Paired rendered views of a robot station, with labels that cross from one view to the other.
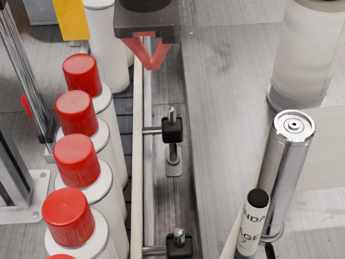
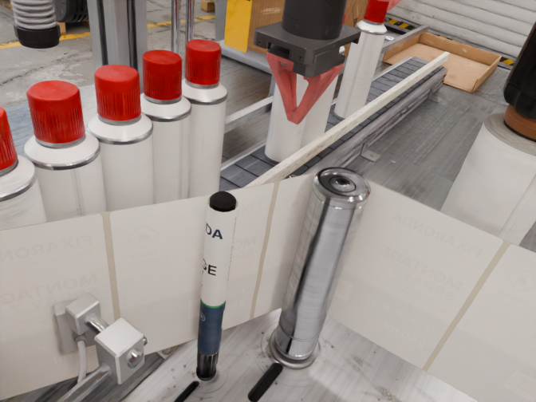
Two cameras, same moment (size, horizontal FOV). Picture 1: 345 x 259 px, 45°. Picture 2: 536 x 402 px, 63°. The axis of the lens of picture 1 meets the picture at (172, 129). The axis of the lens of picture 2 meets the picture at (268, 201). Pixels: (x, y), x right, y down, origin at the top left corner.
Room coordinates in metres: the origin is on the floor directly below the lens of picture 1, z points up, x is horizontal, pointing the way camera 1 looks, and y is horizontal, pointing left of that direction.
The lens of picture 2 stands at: (0.01, -0.19, 1.22)
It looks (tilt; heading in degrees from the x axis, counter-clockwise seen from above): 37 degrees down; 30
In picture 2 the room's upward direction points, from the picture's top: 10 degrees clockwise
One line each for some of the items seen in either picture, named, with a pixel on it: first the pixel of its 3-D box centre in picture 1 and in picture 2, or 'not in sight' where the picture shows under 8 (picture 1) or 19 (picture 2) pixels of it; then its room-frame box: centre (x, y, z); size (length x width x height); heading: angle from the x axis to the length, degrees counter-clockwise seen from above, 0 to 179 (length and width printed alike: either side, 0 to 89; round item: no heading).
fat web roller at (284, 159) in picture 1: (276, 183); (313, 277); (0.24, -0.11, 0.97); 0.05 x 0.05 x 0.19
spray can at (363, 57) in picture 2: not in sight; (361, 61); (0.72, 0.09, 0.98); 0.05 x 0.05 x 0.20
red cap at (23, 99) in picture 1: (33, 103); not in sight; (0.50, 0.23, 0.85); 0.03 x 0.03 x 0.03
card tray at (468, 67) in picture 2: not in sight; (443, 58); (1.37, 0.10, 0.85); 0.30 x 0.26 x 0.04; 1
